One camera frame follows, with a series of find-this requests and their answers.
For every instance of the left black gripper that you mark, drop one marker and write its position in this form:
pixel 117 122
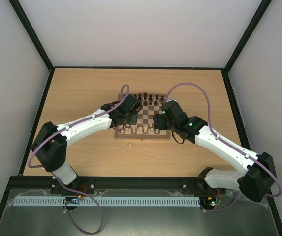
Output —
pixel 134 121

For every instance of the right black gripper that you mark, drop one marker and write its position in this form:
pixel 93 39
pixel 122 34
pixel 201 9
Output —
pixel 159 121

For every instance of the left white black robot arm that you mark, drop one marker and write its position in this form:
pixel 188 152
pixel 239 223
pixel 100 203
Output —
pixel 52 141

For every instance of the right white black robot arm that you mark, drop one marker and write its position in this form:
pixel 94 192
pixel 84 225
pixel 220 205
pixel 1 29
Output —
pixel 254 173

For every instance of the wooden chess board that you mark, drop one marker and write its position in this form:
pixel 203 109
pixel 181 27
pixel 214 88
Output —
pixel 145 117

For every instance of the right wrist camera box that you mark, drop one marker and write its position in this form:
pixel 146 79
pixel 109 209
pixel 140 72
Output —
pixel 170 99

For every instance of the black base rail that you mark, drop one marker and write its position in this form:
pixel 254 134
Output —
pixel 142 183

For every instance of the light blue slotted cable duct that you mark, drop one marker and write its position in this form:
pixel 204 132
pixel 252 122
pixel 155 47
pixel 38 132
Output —
pixel 107 201

